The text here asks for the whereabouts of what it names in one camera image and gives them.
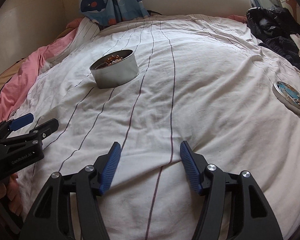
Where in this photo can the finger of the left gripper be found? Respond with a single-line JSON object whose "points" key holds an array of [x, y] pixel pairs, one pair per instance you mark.
{"points": [[21, 122], [43, 131]]}

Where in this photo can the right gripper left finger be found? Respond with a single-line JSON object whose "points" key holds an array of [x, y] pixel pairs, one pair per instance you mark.
{"points": [[50, 214]]}

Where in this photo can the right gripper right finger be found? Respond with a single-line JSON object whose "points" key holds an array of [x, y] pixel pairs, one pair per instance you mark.
{"points": [[251, 216]]}

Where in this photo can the person's left hand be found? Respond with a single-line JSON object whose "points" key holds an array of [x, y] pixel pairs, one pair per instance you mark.
{"points": [[11, 190]]}

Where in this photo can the pink blanket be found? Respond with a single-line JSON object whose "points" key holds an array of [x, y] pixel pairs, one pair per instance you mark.
{"points": [[15, 91]]}

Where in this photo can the brown cloth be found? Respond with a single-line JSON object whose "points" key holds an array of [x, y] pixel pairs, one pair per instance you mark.
{"points": [[8, 73]]}

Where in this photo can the round silver metal tin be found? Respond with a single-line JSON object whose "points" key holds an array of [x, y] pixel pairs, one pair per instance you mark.
{"points": [[115, 69]]}

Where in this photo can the round tin lid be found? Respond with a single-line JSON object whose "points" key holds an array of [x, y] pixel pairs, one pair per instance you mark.
{"points": [[287, 95]]}

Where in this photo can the white striped duvet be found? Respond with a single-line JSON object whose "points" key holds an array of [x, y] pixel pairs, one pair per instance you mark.
{"points": [[201, 79]]}

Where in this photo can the whale print curtain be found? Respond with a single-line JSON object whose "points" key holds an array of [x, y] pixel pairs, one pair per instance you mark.
{"points": [[111, 12]]}

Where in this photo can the black jacket pile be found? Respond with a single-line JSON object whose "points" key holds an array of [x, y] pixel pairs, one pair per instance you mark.
{"points": [[274, 28]]}

